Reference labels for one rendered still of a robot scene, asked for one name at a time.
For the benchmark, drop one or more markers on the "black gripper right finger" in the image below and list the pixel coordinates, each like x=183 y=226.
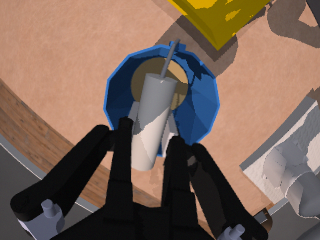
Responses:
x=225 y=214

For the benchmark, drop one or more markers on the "yellow shallow tray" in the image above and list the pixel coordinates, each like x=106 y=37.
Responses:
x=219 y=20

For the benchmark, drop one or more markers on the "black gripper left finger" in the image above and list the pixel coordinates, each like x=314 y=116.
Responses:
x=41 y=208

